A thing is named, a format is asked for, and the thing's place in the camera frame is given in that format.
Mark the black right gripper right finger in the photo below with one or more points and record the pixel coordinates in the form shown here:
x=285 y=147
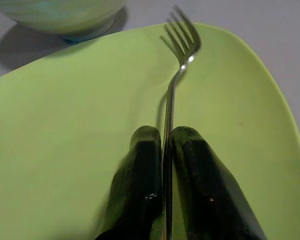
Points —
x=205 y=190

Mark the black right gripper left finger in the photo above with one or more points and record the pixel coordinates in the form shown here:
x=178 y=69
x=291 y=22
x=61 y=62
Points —
x=137 y=180

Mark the silver fork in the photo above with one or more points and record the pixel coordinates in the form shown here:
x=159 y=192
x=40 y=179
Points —
x=171 y=105

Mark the light green plate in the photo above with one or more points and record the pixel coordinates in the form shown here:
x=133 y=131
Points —
x=65 y=125

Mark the white bowl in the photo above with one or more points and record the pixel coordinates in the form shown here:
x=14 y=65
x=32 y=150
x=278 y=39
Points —
x=57 y=15

